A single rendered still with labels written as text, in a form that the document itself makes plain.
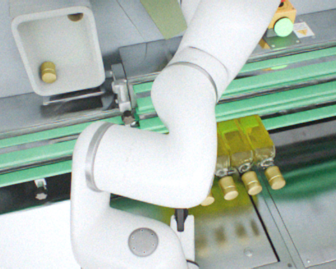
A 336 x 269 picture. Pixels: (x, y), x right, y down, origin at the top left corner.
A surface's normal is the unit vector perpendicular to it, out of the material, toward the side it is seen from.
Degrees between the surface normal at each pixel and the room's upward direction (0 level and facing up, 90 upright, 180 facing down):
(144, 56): 90
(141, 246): 77
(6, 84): 0
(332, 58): 90
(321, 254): 90
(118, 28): 0
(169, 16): 1
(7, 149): 90
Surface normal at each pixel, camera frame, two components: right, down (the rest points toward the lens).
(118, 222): -0.01, -0.79
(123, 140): -0.12, -0.61
